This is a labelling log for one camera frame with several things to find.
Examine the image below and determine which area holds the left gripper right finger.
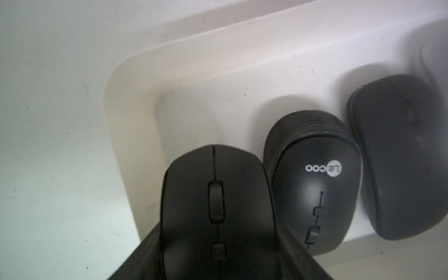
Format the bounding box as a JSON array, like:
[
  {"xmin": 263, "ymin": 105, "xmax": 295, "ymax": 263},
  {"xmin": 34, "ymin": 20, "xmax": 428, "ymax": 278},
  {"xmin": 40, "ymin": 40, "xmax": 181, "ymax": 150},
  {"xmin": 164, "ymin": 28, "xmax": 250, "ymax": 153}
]
[{"xmin": 275, "ymin": 222, "xmax": 333, "ymax": 280}]

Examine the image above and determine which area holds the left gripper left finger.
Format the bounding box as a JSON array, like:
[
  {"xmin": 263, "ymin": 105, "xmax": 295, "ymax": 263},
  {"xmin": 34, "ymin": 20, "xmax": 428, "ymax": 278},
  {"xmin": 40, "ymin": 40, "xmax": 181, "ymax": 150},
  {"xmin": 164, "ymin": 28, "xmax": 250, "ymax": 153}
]
[{"xmin": 108, "ymin": 224, "xmax": 163, "ymax": 280}]

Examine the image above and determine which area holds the small black Lecoo mouse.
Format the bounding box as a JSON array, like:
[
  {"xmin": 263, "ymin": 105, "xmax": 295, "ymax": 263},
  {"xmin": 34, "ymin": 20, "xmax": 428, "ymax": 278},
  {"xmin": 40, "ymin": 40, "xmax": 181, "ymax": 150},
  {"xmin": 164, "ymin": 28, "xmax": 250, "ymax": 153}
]
[{"xmin": 161, "ymin": 145, "xmax": 278, "ymax": 280}]

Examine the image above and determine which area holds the black Lecoo scroll mouse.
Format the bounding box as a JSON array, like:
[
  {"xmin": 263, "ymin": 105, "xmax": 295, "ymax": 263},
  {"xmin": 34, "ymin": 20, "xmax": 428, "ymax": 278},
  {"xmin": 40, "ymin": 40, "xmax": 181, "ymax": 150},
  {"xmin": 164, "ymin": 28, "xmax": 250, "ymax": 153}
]
[{"xmin": 263, "ymin": 110, "xmax": 363, "ymax": 256}]

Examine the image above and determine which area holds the black slim mouse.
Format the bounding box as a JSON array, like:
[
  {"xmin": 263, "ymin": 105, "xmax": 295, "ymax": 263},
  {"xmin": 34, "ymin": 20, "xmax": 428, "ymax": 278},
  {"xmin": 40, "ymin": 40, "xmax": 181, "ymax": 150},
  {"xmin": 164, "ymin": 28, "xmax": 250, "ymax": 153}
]
[{"xmin": 346, "ymin": 74, "xmax": 448, "ymax": 240}]

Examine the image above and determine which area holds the white plastic storage box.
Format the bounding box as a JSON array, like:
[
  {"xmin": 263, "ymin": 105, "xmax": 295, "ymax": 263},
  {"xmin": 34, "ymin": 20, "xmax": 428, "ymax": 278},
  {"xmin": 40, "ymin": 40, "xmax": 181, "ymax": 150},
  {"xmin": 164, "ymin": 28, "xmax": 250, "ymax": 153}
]
[{"xmin": 104, "ymin": 1, "xmax": 448, "ymax": 239}]

